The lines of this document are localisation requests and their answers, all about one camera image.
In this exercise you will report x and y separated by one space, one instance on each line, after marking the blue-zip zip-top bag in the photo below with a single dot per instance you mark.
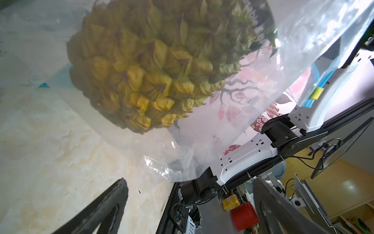
38 33

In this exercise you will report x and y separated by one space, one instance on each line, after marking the red round container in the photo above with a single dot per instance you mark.
244 216

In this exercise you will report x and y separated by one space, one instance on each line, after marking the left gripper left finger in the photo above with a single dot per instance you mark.
103 215

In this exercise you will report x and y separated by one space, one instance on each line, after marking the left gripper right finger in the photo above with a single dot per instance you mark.
277 215

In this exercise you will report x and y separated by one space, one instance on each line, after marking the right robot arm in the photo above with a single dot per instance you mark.
280 138

